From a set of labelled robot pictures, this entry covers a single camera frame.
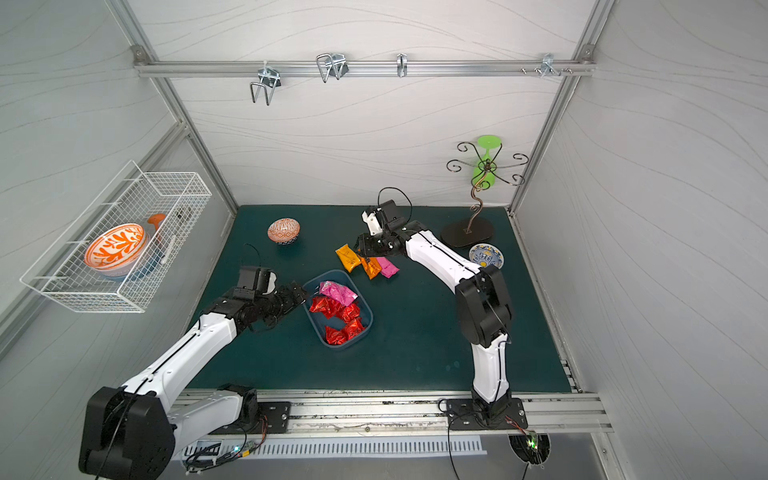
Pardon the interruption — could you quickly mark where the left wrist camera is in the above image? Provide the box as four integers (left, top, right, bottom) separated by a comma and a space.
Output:
236, 266, 277, 295

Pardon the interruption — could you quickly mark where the metal scroll hook stand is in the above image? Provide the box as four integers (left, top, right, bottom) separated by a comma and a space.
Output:
440, 140, 530, 248

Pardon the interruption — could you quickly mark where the small metal hook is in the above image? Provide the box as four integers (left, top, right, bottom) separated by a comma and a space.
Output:
396, 53, 408, 78

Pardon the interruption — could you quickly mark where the round black floor port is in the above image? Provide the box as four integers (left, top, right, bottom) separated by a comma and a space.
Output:
508, 433, 551, 465

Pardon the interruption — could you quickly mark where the blue plastic storage box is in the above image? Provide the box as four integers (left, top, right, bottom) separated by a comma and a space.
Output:
303, 270, 373, 351

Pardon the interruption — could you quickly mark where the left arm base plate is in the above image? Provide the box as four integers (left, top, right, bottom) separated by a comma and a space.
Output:
211, 401, 291, 435

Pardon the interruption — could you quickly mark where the white wire basket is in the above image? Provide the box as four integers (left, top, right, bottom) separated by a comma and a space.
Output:
20, 161, 211, 314

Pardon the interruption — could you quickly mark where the metal bracket hook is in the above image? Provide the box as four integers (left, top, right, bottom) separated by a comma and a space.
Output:
520, 54, 572, 78

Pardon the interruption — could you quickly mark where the orange white patterned bowl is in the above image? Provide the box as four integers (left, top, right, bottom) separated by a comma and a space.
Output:
83, 223, 150, 278

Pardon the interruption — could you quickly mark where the red tea bag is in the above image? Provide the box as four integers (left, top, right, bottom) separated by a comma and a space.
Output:
339, 303, 361, 324
310, 295, 345, 319
325, 327, 348, 346
344, 318, 365, 340

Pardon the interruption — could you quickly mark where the yellow tea bag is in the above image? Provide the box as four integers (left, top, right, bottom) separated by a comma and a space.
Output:
335, 245, 362, 273

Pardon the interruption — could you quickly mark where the orange spoon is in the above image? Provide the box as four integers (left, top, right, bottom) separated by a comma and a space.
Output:
147, 213, 166, 231

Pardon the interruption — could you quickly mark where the metal wire hook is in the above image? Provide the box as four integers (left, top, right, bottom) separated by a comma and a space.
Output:
316, 53, 349, 83

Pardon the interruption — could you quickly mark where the metal double hook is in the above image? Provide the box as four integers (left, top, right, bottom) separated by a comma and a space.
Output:
249, 62, 282, 106

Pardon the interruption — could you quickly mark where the green plastic goblet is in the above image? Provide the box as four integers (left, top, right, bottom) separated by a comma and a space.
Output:
472, 135, 502, 191

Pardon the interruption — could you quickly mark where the red patterned bowl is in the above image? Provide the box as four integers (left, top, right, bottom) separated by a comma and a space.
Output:
267, 218, 301, 245

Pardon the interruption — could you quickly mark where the white vent strip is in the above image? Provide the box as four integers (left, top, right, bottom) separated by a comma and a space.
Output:
179, 436, 488, 462

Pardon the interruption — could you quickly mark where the blue yellow patterned bowl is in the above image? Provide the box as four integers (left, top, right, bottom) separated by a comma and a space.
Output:
468, 243, 505, 269

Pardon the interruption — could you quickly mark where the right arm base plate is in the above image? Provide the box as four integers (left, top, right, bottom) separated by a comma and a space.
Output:
438, 397, 529, 432

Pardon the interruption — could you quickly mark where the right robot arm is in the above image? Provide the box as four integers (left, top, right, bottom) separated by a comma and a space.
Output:
355, 213, 513, 423

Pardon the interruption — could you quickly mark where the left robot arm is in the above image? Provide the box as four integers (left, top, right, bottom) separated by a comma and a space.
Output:
78, 282, 309, 479

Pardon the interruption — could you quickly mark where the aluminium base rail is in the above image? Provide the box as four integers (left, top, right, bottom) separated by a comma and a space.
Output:
131, 389, 614, 444

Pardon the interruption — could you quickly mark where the large magenta tea bag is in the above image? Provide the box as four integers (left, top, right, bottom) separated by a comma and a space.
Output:
318, 281, 358, 307

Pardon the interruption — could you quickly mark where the horizontal aluminium rail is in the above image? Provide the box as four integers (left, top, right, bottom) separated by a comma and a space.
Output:
134, 58, 597, 79

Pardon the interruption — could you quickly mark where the small magenta tea bag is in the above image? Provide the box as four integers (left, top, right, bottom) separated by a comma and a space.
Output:
376, 257, 399, 279

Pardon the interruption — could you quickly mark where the green table mat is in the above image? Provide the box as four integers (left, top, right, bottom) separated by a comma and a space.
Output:
192, 205, 570, 393

